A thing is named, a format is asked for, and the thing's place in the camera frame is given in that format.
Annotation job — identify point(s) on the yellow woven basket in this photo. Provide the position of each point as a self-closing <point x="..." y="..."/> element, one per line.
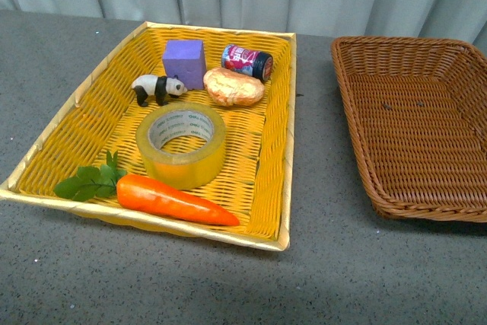
<point x="101" y="116"/>

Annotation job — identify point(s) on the small red labelled jar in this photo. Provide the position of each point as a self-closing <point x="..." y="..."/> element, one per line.
<point x="254" y="63"/>

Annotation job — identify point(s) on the toy panda figure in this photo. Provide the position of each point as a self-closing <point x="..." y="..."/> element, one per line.
<point x="159" y="87"/>

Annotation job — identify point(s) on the brown wicker basket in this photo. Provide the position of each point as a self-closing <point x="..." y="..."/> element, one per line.
<point x="416" y="110"/>

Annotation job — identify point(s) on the toy bread roll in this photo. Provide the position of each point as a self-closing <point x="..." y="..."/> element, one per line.
<point x="228" y="88"/>

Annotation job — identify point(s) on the yellow packing tape roll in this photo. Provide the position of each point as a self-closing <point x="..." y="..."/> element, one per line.
<point x="187" y="170"/>

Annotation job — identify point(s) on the orange toy carrot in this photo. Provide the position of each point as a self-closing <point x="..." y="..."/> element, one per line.
<point x="140" y="193"/>

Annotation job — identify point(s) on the purple foam block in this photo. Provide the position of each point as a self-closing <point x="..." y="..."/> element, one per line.
<point x="185" y="60"/>

